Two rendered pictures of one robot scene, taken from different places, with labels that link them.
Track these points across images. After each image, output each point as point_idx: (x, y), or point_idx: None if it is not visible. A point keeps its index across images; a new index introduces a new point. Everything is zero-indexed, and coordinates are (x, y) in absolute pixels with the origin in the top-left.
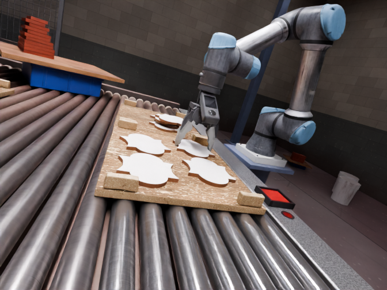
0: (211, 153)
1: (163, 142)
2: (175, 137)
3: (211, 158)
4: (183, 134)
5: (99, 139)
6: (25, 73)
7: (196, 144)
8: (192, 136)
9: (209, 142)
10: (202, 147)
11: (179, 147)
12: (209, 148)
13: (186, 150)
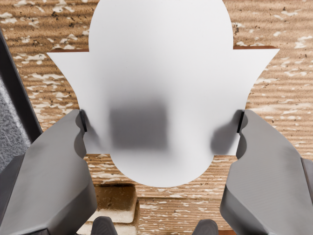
0: (72, 60)
1: (300, 120)
2: (204, 200)
3: (76, 31)
4: (261, 141)
5: None
6: None
7: (134, 159)
8: (139, 220)
9: (75, 127)
10: (111, 131)
11: (253, 71)
12: (74, 111)
13: (226, 34)
